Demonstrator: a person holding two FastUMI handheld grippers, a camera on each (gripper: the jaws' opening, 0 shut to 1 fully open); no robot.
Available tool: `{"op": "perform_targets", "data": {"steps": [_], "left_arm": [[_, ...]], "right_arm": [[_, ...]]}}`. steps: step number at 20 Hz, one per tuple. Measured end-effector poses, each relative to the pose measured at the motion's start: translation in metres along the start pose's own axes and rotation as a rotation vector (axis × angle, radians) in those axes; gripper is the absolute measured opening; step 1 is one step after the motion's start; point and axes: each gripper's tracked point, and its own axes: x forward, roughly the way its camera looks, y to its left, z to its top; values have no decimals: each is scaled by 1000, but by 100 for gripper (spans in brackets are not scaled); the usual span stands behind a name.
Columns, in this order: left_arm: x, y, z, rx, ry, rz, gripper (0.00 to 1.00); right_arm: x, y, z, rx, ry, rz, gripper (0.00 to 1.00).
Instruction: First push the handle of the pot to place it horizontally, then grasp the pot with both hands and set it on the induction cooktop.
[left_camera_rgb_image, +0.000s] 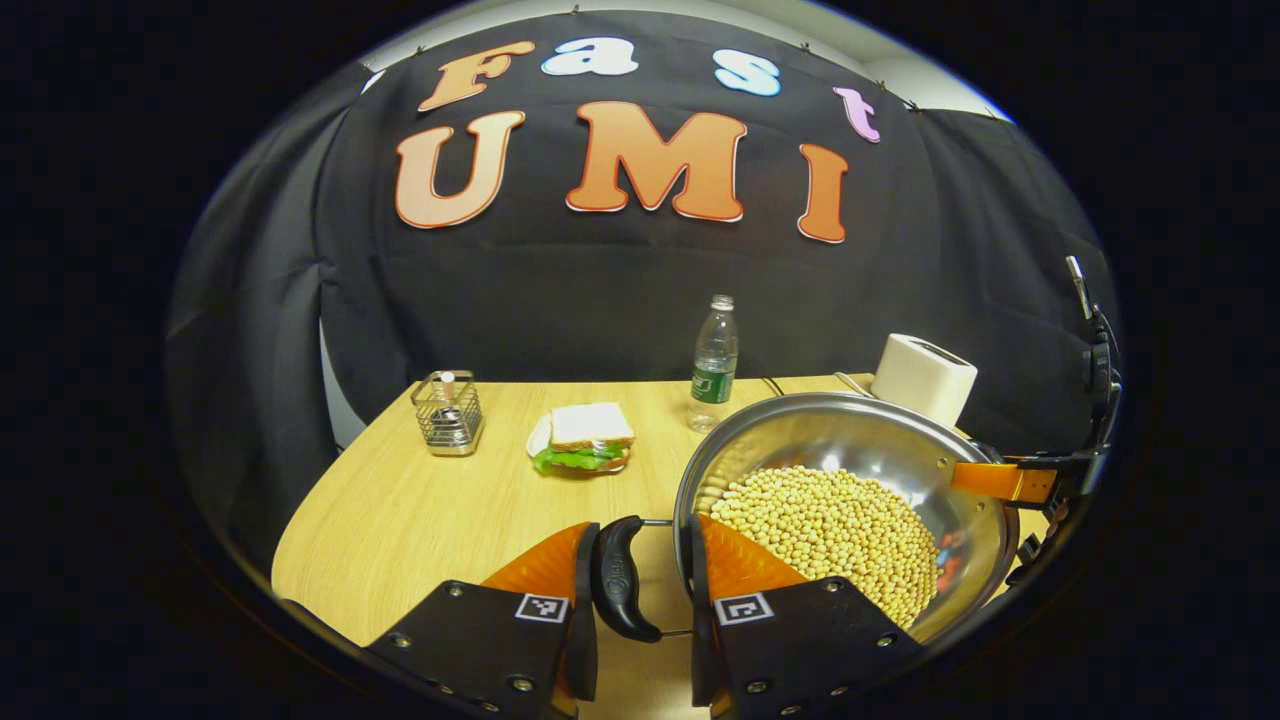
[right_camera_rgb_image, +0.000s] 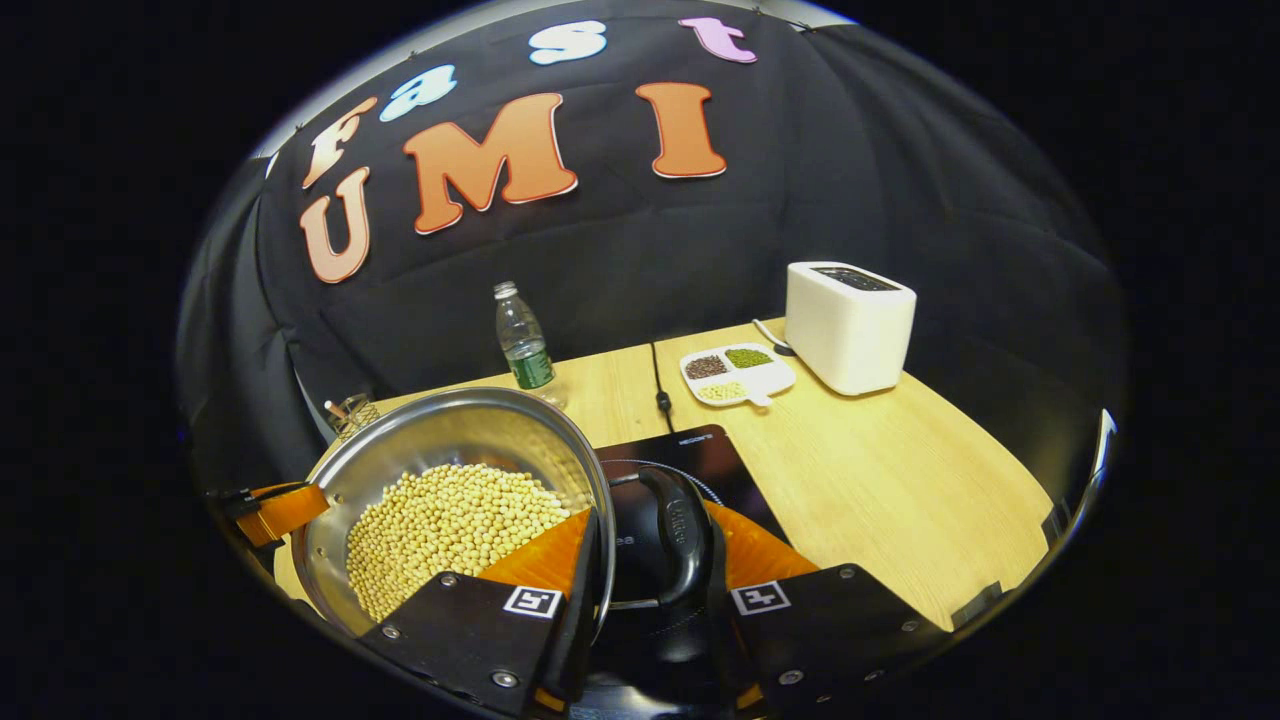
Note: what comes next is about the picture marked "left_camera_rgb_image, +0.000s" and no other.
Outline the stainless steel pot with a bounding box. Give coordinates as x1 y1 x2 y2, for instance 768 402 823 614
590 392 1021 646

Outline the toast sandwich with lettuce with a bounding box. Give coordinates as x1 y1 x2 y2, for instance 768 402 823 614
533 403 636 475

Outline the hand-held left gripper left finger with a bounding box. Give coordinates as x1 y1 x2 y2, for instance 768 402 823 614
365 522 601 716

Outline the black backdrop cloth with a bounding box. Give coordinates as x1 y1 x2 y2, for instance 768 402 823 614
165 10 1121 581

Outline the metal wire holder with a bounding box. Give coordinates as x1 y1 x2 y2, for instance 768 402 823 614
411 370 485 457

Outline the clear plastic water bottle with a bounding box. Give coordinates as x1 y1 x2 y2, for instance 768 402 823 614
688 294 739 433

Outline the white toaster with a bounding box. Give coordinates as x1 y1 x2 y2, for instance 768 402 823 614
872 333 979 426

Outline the pile of yellow soybeans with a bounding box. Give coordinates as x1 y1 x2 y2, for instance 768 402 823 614
708 465 941 629

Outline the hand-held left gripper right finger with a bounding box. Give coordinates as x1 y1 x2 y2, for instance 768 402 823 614
686 513 926 719

